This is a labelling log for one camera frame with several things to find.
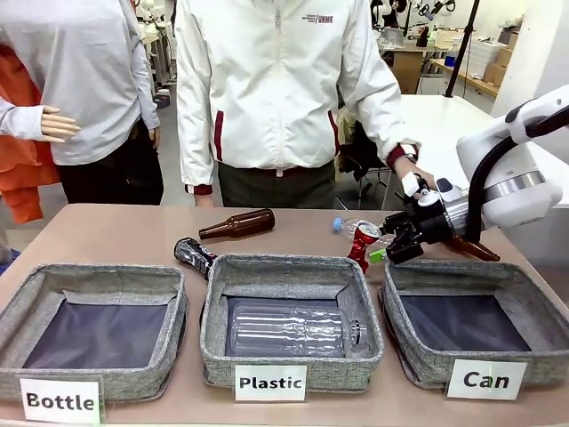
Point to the person's right hand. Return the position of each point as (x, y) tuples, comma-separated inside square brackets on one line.
[(204, 200)]

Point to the white Bottle label card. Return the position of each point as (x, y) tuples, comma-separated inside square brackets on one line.
[(60, 400)]

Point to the orange cloth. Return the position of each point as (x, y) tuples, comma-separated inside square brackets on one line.
[(18, 169)]

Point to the white Can label card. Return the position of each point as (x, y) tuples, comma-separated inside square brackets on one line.
[(486, 379)]

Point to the cardboard box stack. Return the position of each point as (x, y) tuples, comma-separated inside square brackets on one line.
[(500, 62)]

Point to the grey basket with Bottle label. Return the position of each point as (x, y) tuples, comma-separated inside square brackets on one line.
[(169, 311)]

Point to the grey basket with Can label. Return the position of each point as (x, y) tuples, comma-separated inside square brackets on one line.
[(444, 271)]

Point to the small clear plastic bottle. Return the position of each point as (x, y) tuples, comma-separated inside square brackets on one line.
[(344, 224)]

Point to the person's left forearm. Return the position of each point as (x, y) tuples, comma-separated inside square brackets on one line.
[(387, 111)]

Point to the person's right forearm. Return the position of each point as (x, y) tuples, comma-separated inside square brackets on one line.
[(193, 147)]

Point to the red crushed can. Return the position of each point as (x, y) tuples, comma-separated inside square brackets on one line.
[(358, 249)]

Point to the brown glass bottle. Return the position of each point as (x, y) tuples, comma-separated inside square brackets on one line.
[(249, 222), (482, 252)]

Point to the person's left hand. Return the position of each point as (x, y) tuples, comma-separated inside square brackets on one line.
[(405, 166)]

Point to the black tripod pole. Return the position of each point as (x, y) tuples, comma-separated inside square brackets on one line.
[(462, 44)]

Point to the person in white jacket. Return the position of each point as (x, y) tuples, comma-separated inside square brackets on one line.
[(275, 89)]

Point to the beige mannequin hand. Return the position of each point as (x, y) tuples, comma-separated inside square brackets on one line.
[(58, 124)]

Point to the wooden workbench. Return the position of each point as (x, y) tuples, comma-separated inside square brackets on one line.
[(467, 76)]

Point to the white table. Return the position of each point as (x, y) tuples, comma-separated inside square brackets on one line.
[(444, 115)]

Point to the grey basket with Plastic label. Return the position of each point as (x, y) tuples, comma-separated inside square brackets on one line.
[(284, 267)]

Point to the large clear plastic bottle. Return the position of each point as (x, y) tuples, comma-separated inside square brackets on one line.
[(284, 331)]

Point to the white Plastic label card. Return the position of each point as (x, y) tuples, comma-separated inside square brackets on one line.
[(271, 382)]

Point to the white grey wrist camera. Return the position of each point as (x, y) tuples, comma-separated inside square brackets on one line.
[(448, 191)]

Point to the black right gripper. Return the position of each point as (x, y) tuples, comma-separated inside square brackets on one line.
[(429, 224)]

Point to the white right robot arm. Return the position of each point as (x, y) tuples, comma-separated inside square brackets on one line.
[(511, 195)]

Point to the mannequin in grey shirt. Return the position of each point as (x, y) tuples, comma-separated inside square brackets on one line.
[(89, 66)]

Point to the black crushed can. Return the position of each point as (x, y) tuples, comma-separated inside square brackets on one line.
[(191, 255)]

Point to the black office chair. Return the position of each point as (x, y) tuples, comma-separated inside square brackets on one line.
[(360, 151)]

